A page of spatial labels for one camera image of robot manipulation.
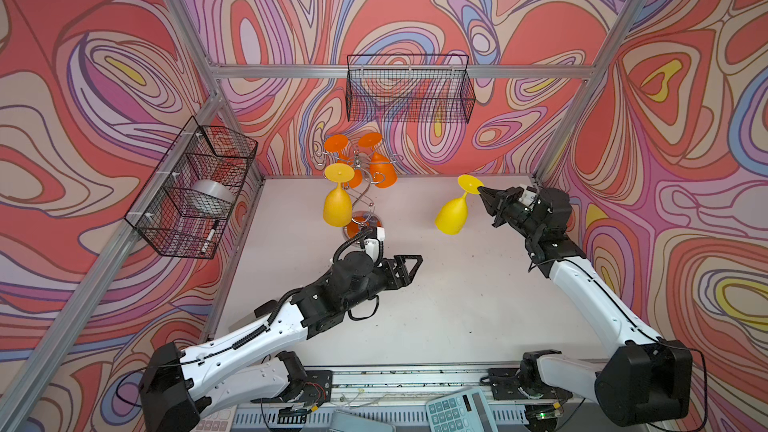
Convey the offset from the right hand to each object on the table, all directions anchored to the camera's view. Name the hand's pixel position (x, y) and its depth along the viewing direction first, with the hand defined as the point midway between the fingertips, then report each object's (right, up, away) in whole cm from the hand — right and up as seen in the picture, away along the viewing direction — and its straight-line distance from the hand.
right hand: (477, 190), depth 75 cm
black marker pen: (-67, -12, -3) cm, 68 cm away
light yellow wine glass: (-5, -7, +7) cm, 11 cm away
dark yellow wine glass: (-36, -3, +2) cm, 36 cm away
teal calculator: (-5, -52, -6) cm, 53 cm away
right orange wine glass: (-25, +7, +18) cm, 31 cm away
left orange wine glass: (-37, +14, +11) cm, 42 cm away
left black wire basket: (-75, -7, -8) cm, 76 cm away
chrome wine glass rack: (-29, +8, +20) cm, 36 cm away
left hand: (-16, -17, -7) cm, 24 cm away
